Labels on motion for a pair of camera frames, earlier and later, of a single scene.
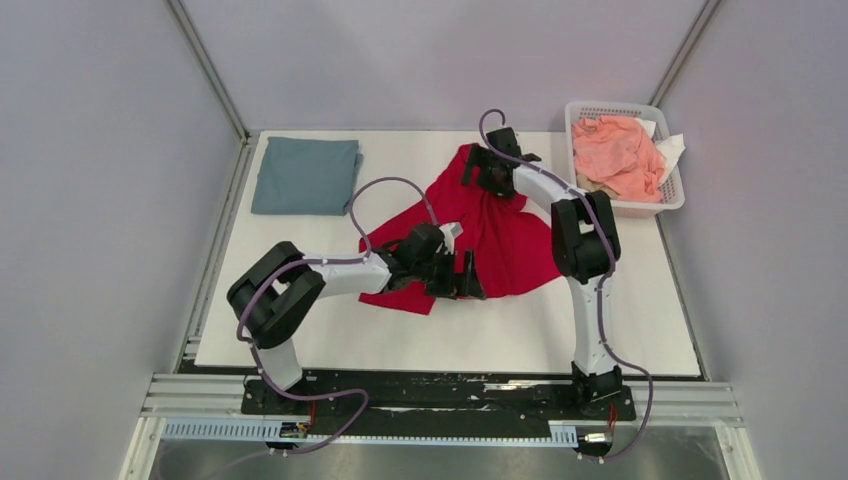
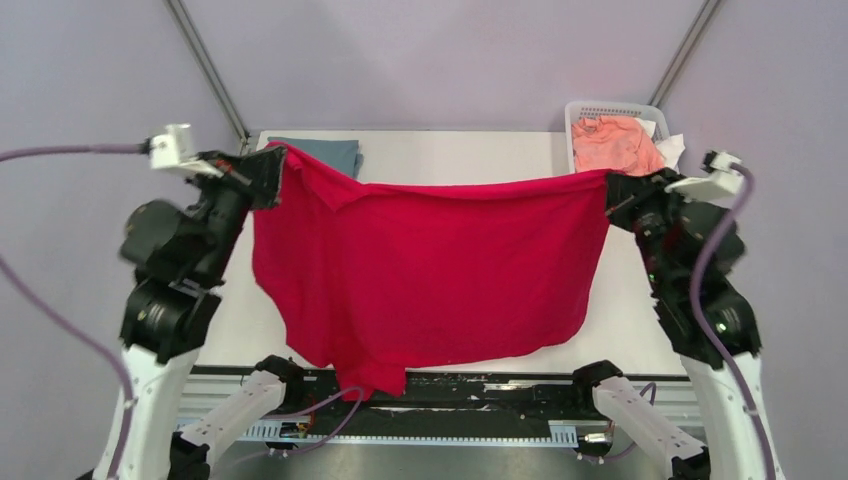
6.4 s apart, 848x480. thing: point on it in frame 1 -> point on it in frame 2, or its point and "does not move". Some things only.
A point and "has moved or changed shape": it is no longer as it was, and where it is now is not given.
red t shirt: [512, 246] has moved or changed shape
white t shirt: [671, 148] does not move
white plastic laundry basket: [672, 187] does not move
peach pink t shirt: [616, 152] does not move
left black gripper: [457, 284] -> [267, 173]
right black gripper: [479, 156] -> [622, 190]
